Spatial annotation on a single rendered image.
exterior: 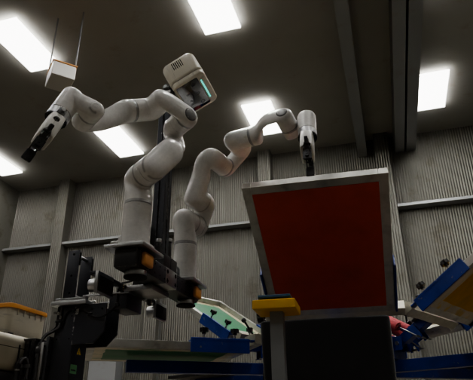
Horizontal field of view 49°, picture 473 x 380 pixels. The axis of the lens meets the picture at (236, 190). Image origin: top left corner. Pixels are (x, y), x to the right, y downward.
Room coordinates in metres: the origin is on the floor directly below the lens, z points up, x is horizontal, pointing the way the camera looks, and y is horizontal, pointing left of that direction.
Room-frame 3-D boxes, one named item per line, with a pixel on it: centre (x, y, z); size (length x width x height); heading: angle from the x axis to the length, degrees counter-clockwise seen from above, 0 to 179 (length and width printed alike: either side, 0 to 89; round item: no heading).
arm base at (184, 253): (2.04, 0.23, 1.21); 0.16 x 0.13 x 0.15; 74
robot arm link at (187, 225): (2.04, 0.21, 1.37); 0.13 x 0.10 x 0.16; 152
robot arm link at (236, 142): (1.96, 0.01, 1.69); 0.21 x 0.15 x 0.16; 62
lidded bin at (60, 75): (6.17, 2.58, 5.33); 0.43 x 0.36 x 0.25; 32
